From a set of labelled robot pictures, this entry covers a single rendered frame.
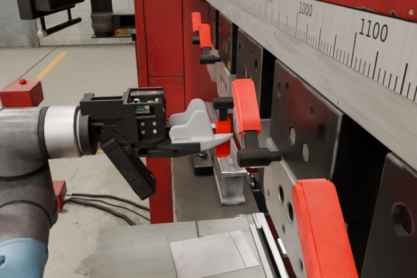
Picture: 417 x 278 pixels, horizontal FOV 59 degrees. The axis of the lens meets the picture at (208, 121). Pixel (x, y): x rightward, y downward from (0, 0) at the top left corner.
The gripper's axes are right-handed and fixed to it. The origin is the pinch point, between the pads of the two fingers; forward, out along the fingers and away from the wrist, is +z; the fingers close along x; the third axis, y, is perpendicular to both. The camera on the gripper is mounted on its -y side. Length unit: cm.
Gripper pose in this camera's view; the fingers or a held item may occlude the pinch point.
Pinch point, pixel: (222, 136)
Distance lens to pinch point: 55.8
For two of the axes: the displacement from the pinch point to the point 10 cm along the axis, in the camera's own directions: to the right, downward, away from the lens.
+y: 0.0, -9.2, -3.9
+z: 9.9, -0.5, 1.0
